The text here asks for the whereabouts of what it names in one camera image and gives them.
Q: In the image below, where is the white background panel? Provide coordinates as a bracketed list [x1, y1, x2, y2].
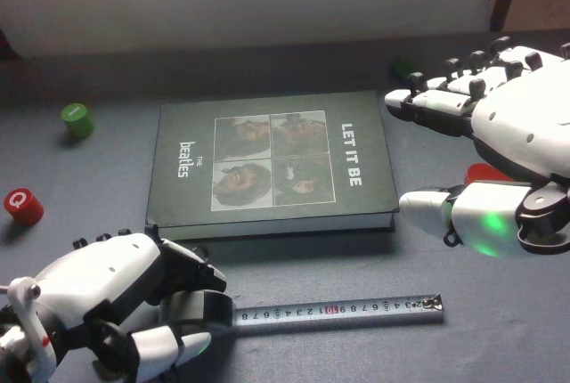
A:
[0, 0, 491, 61]

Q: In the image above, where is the grey table cloth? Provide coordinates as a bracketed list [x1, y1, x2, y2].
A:
[0, 30, 570, 383]

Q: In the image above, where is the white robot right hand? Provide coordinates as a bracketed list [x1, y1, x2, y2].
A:
[383, 36, 570, 259]

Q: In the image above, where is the dark green block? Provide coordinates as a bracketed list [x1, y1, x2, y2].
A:
[390, 57, 419, 82]

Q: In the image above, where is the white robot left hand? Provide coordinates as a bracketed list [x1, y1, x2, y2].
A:
[33, 221, 236, 383]

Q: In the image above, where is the red heart block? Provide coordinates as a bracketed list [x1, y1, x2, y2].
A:
[464, 162, 513, 186]

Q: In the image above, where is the green toy cylinder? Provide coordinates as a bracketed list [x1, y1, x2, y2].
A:
[61, 102, 95, 138]

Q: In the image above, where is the black Let It Be album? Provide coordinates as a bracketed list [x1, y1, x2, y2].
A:
[144, 90, 401, 241]

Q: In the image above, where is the grey and black tape measure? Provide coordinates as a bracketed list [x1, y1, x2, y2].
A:
[162, 289, 444, 330]

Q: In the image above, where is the red toy cylinder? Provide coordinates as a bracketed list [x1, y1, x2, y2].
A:
[3, 186, 45, 226]

